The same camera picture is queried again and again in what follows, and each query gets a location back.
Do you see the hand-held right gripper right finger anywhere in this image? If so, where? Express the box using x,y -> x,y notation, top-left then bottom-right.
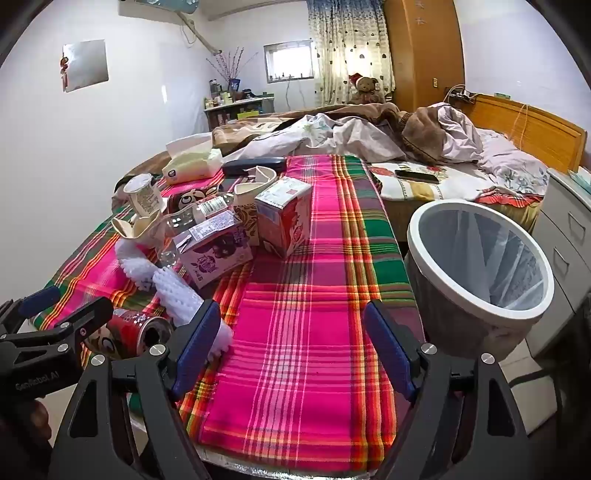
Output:
364,299 -> 541,480

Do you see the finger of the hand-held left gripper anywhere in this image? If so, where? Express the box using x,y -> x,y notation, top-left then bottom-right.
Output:
0,296 -> 115,352
0,285 -> 62,330

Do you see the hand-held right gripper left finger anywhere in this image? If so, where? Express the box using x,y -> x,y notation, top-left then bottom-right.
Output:
48,299 -> 222,480

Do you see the white foam fruit net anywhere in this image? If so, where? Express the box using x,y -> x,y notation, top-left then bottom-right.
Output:
115,240 -> 157,292
152,268 -> 232,365

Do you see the red cartoon soda can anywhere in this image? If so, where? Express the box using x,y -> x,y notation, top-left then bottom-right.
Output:
83,308 -> 175,361
166,184 -> 222,215

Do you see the grey waste bin white rim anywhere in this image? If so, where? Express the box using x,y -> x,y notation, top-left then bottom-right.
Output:
404,199 -> 555,358

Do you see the purple drink carton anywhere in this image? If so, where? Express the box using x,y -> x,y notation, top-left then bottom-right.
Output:
173,210 -> 254,289

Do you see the cream crushed paper cup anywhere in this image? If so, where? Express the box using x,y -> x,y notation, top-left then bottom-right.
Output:
111,213 -> 160,241

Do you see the clear plastic bottle red label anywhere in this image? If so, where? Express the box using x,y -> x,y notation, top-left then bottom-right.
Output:
154,193 -> 237,271

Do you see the clear plastic yogurt cup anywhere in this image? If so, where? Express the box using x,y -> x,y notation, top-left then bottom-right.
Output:
122,173 -> 164,217

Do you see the brown patterned paper cup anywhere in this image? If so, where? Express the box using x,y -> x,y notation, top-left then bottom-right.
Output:
232,181 -> 264,247

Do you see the red white milk carton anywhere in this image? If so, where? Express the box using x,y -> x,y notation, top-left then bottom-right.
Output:
254,176 -> 314,259

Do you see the white crushed paper cup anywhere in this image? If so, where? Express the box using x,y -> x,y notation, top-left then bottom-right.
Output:
245,165 -> 278,185

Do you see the person's left hand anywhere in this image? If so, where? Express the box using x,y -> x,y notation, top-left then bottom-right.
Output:
0,399 -> 52,467

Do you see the pink green plaid cloth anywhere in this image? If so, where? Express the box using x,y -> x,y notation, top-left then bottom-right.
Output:
34,154 -> 428,476

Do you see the floral bedsheet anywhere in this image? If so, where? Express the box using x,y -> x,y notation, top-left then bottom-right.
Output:
369,161 -> 543,232

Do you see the black smartphone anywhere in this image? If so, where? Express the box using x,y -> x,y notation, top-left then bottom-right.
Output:
394,169 -> 440,185

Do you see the green tissue pack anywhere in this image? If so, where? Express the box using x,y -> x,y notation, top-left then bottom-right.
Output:
161,134 -> 225,182

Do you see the dark blue glasses case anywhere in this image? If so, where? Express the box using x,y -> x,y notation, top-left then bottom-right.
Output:
222,157 -> 287,176

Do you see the grey nightstand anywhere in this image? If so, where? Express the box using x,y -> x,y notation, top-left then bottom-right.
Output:
526,166 -> 591,356

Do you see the brown blanket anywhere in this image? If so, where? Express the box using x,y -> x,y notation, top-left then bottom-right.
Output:
113,102 -> 462,185

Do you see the pale floral duvet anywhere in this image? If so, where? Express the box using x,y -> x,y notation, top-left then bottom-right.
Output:
224,104 -> 550,195

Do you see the white shelf with bottles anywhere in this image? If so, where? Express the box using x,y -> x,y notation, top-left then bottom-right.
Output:
203,95 -> 278,125

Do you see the pile of small packets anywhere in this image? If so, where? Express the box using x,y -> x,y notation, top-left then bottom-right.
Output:
568,166 -> 591,192

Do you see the teddy bear with red hat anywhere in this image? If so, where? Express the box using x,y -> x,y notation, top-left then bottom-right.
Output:
347,73 -> 386,106

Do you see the wooden bed headboard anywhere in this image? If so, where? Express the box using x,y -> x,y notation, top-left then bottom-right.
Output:
445,88 -> 588,174

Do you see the vase of bare branches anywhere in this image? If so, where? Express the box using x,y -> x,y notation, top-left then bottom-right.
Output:
205,48 -> 259,90

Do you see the small window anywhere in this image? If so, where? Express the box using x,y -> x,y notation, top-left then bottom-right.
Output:
264,41 -> 315,85

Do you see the wooden wardrobe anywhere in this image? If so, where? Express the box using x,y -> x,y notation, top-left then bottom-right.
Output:
383,0 -> 467,114

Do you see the white wrapped pipe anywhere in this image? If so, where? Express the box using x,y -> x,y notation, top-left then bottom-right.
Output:
178,9 -> 222,54

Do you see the patterned window curtain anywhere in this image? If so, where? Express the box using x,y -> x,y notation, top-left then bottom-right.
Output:
307,0 -> 397,106

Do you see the silver wall poster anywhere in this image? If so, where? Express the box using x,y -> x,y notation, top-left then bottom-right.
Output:
62,39 -> 110,93

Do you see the wall air conditioner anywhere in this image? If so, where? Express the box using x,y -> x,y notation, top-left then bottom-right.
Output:
117,0 -> 195,12

